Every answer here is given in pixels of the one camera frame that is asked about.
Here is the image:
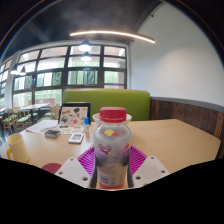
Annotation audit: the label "large black-framed window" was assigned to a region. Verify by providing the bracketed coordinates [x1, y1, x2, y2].
[0, 44, 129, 111]

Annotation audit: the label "red-capped clear drink bottle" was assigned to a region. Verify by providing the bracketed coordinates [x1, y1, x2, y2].
[93, 106, 133, 190]

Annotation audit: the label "small dark box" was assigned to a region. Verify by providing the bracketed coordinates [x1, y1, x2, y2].
[44, 129, 62, 139]

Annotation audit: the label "white paper sheets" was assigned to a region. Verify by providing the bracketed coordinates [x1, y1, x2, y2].
[25, 119, 59, 134]

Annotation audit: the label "small blue-capped tube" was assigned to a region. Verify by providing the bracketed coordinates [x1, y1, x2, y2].
[83, 116, 91, 134]

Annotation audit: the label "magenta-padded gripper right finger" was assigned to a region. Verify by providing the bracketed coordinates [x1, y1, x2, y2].
[126, 145, 171, 189]

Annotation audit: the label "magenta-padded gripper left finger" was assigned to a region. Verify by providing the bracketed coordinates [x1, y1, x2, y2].
[54, 146, 98, 190]

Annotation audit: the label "small white flat device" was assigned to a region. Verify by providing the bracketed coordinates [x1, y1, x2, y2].
[67, 132, 85, 145]

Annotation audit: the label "wooden dining table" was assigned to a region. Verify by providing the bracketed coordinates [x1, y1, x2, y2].
[19, 103, 51, 116]

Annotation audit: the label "group of pendant lamps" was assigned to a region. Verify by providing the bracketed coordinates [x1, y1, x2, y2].
[9, 39, 93, 76]

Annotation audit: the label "flat round red coaster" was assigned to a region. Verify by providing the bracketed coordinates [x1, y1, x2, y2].
[41, 162, 63, 175]

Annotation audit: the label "curved linear ceiling light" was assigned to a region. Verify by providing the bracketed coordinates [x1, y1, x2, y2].
[69, 30, 156, 45]

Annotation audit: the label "group of green-seated wooden chairs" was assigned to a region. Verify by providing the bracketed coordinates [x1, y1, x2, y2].
[0, 103, 61, 134]

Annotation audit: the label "green upholstered bench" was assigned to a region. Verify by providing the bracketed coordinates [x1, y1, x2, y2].
[62, 88, 151, 122]

